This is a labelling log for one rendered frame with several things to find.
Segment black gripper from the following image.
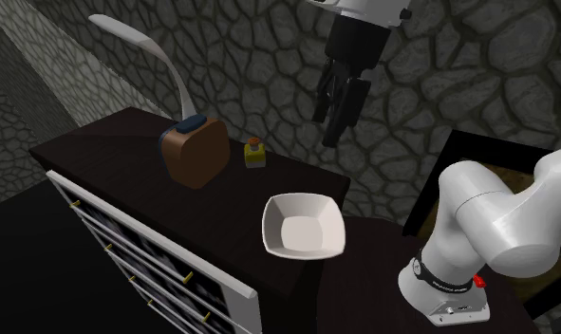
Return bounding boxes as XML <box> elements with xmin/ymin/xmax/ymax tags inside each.
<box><xmin>310</xmin><ymin>14</ymin><xmax>394</xmax><ymax>149</ymax></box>

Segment small yellow bottle orange cork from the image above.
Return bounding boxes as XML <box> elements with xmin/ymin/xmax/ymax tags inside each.
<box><xmin>243</xmin><ymin>137</ymin><xmax>268</xmax><ymax>170</ymax></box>

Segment white square bowl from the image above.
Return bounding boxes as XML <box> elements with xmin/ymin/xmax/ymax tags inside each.
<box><xmin>261</xmin><ymin>192</ymin><xmax>346</xmax><ymax>262</ymax></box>

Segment brown rounded box blue top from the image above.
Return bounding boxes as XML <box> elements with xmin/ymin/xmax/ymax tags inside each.
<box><xmin>159</xmin><ymin>114</ymin><xmax>232</xmax><ymax>191</ymax></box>

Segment black-edged brown table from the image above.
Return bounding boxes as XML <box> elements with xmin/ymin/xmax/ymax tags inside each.
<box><xmin>402</xmin><ymin>128</ymin><xmax>561</xmax><ymax>322</ymax></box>

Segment white desk lamp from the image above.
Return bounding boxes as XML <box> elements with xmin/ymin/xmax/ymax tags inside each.
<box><xmin>87</xmin><ymin>13</ymin><xmax>198</xmax><ymax>120</ymax></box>

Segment dark robot stand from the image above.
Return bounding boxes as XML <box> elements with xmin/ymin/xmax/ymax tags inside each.
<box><xmin>315</xmin><ymin>215</ymin><xmax>541</xmax><ymax>334</ymax></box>

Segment dark dresser with white drawers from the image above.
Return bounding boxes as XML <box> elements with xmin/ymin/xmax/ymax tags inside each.
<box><xmin>28</xmin><ymin>106</ymin><xmax>352</xmax><ymax>334</ymax></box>

